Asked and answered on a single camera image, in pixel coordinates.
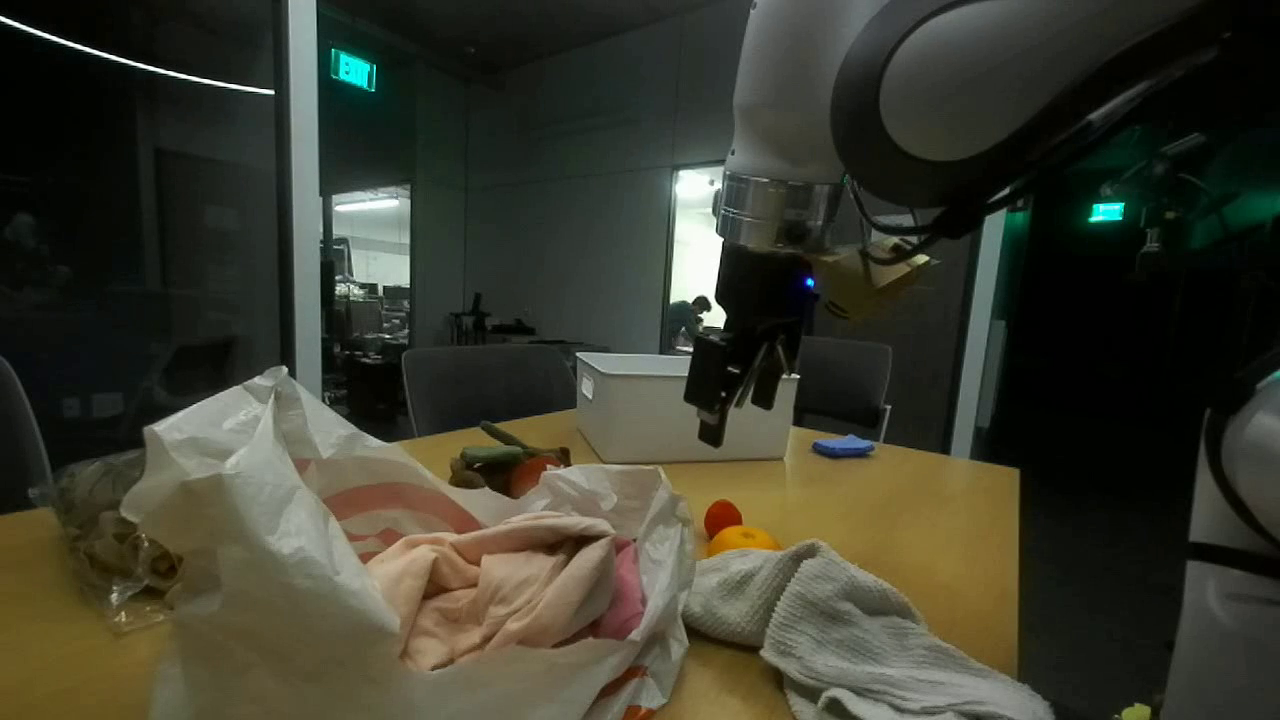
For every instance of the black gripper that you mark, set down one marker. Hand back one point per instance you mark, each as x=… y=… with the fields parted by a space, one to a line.
x=766 y=299

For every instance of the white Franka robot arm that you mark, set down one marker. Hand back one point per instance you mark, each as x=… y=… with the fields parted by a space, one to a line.
x=802 y=95

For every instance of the grey office chair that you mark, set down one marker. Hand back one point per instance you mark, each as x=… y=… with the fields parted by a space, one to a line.
x=482 y=386
x=844 y=380
x=20 y=443

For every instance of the white storage box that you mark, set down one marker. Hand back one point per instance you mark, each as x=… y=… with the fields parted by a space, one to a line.
x=643 y=407

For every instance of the small blue object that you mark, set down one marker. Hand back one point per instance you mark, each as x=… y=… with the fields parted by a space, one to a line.
x=843 y=444

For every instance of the orange small ball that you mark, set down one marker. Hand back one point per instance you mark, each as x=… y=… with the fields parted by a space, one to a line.
x=739 y=539

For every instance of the pink cloth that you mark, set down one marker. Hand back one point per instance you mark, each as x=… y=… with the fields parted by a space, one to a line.
x=621 y=592

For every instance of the grey towel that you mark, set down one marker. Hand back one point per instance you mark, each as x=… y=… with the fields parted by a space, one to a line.
x=843 y=634

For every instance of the pale cream cloth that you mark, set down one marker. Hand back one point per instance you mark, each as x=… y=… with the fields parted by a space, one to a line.
x=495 y=585

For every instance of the green exit sign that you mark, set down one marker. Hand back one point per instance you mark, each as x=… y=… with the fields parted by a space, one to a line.
x=352 y=68
x=1106 y=213

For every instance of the white pillar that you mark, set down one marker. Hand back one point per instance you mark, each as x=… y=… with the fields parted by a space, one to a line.
x=304 y=200

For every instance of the white plastic bag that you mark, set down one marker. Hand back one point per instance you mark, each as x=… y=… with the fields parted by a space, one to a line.
x=254 y=561

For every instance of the clear bag with brown contents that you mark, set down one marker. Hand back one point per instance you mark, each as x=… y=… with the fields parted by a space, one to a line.
x=106 y=534

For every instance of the ceiling light strip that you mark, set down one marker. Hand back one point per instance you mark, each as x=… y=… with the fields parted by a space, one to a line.
x=135 y=54

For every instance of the white door frame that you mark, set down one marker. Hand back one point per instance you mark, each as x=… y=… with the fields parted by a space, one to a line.
x=983 y=332

